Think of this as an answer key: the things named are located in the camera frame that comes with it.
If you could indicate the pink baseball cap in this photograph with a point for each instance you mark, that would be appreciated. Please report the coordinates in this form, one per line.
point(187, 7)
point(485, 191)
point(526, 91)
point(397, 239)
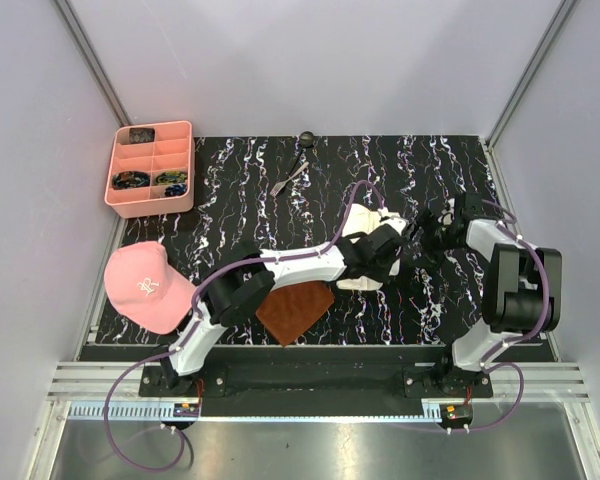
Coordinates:
point(142, 286)

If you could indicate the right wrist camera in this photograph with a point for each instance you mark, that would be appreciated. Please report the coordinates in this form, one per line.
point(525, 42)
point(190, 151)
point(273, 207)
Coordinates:
point(466, 206)

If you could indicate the white cloth napkin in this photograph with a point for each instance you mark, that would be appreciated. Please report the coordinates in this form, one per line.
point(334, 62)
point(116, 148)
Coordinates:
point(360, 220)

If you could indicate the brown folded cloth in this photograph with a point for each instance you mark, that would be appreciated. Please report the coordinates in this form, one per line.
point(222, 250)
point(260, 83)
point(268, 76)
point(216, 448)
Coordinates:
point(289, 312)

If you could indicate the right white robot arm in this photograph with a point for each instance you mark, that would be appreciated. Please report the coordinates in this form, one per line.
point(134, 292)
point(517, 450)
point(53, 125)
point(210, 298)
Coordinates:
point(521, 288)

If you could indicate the black marble patterned mat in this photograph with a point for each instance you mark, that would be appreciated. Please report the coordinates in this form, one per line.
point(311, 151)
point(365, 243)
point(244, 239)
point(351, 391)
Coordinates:
point(408, 173)

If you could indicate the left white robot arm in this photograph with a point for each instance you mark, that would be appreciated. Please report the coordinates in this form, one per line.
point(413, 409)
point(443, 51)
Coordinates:
point(232, 293)

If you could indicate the pink divided organizer tray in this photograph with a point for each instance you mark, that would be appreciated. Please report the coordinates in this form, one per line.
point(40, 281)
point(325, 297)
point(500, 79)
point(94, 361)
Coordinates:
point(151, 170)

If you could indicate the black spoon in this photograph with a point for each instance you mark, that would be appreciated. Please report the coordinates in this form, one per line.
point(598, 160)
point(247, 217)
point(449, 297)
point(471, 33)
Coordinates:
point(306, 141)

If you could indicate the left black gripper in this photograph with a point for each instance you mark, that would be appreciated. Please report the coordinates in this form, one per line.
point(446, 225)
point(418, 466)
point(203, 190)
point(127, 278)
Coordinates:
point(384, 274)

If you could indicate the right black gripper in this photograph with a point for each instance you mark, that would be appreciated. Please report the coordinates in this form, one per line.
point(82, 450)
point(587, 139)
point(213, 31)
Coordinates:
point(428, 221)

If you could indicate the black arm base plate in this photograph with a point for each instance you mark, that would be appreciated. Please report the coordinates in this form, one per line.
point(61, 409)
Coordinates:
point(319, 381)

